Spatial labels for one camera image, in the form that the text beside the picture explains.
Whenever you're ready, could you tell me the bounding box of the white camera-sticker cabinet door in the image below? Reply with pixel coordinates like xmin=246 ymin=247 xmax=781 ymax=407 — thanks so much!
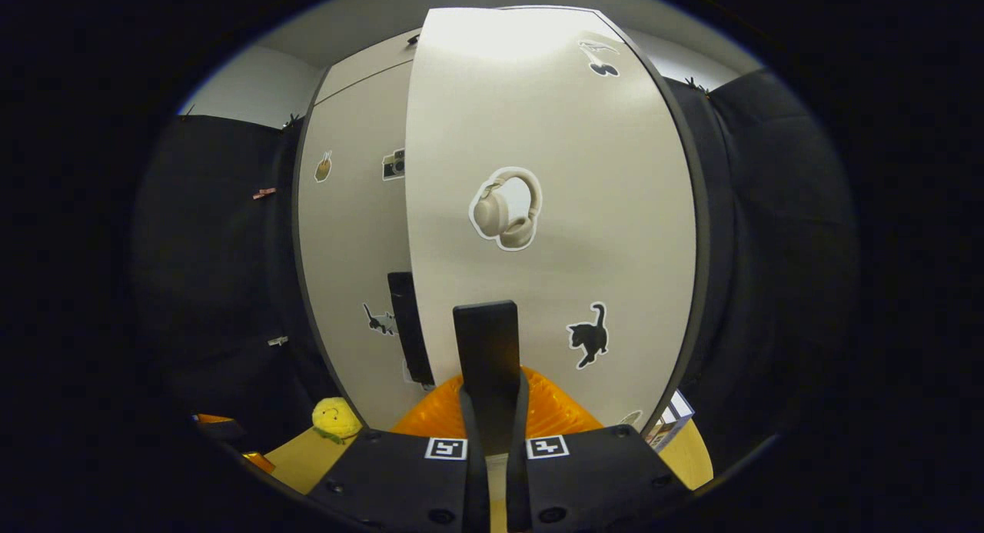
xmin=296 ymin=60 xmax=431 ymax=434

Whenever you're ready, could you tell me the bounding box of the white cabinet drawer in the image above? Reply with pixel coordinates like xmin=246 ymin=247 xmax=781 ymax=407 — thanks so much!
xmin=314 ymin=29 xmax=420 ymax=107

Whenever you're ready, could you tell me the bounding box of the black door handle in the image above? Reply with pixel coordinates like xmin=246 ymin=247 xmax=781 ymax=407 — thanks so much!
xmin=387 ymin=271 xmax=436 ymax=388
xmin=452 ymin=300 xmax=522 ymax=457

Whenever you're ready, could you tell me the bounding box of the white headphone-sticker cabinet door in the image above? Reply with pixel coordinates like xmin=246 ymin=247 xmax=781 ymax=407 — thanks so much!
xmin=404 ymin=8 xmax=700 ymax=434

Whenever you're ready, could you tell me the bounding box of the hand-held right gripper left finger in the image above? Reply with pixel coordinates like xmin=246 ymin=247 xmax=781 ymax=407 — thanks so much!
xmin=307 ymin=368 xmax=493 ymax=533

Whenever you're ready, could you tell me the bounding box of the black backdrop cloth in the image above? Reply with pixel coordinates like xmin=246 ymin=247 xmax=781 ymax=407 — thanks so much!
xmin=131 ymin=68 xmax=858 ymax=472

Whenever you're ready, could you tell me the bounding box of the yellow plush toy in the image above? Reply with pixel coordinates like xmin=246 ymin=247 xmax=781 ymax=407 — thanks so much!
xmin=311 ymin=397 xmax=364 ymax=445

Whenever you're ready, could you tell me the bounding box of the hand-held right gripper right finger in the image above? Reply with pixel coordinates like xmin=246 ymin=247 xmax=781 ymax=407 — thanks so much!
xmin=506 ymin=366 xmax=693 ymax=533

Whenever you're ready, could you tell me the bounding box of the white double-door shoe cabinet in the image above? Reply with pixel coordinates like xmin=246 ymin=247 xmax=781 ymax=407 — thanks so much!
xmin=291 ymin=6 xmax=712 ymax=441

